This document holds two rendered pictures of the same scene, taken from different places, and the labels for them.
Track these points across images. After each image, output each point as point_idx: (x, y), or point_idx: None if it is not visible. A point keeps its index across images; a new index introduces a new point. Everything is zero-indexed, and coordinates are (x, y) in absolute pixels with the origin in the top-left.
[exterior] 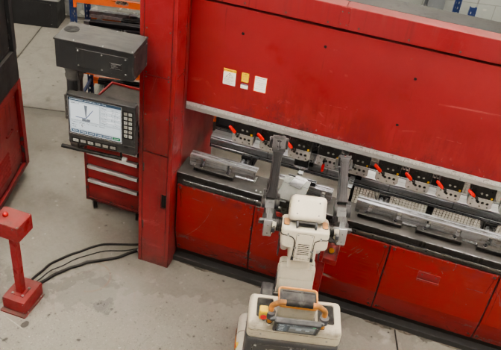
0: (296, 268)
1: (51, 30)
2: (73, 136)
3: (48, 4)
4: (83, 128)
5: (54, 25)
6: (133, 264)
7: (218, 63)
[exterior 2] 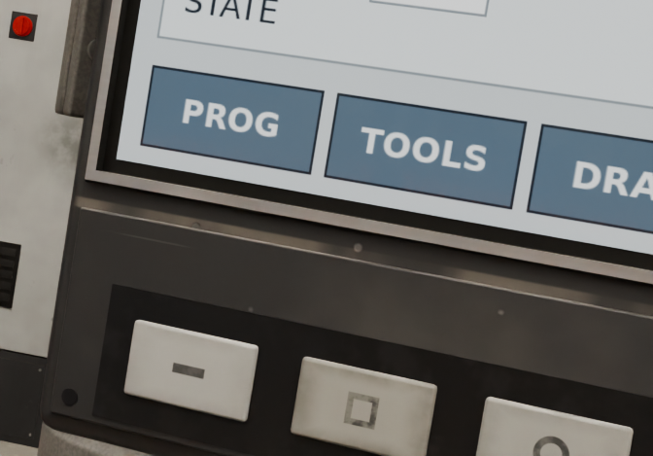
0: None
1: (23, 452)
2: (155, 275)
3: (34, 368)
4: (435, 54)
5: (39, 439)
6: None
7: None
